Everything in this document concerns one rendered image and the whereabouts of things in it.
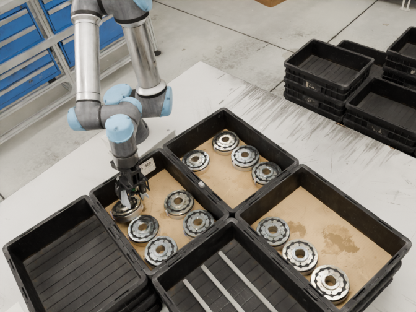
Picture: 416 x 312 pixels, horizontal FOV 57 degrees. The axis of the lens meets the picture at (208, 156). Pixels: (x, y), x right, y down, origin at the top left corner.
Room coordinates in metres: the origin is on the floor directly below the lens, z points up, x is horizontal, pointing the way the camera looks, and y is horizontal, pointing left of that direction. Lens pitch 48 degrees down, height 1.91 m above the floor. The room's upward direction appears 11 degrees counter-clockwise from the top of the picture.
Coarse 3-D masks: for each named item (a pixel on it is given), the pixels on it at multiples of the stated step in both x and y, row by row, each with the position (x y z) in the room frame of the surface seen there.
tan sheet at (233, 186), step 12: (204, 144) 1.05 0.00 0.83; (240, 144) 1.01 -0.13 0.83; (216, 156) 0.98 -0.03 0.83; (228, 156) 0.97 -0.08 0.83; (216, 168) 0.92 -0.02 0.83; (228, 168) 0.91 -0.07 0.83; (204, 180) 0.87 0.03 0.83; (216, 180) 0.86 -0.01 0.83; (228, 180) 0.85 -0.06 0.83; (240, 180) 0.84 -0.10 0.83; (216, 192) 0.81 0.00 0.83; (228, 192) 0.80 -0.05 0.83; (240, 192) 0.79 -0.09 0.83; (252, 192) 0.78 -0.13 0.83; (228, 204) 0.75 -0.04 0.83
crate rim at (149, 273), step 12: (144, 156) 0.95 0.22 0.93; (168, 156) 0.93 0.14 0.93; (180, 168) 0.86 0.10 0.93; (108, 180) 0.87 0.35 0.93; (192, 180) 0.82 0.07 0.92; (204, 192) 0.75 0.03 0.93; (96, 204) 0.78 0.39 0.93; (216, 204) 0.69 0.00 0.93; (108, 216) 0.73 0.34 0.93; (228, 216) 0.64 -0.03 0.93; (192, 240) 0.58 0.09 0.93; (132, 252) 0.58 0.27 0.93; (180, 252) 0.55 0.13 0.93; (144, 264) 0.54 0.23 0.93
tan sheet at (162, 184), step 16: (160, 176) 0.93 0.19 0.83; (160, 192) 0.86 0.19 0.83; (144, 208) 0.80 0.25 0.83; (160, 208) 0.79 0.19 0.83; (128, 224) 0.75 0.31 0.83; (160, 224) 0.73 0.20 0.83; (176, 224) 0.71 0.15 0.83; (128, 240) 0.69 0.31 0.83; (176, 240) 0.65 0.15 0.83; (144, 256) 0.62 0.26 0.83
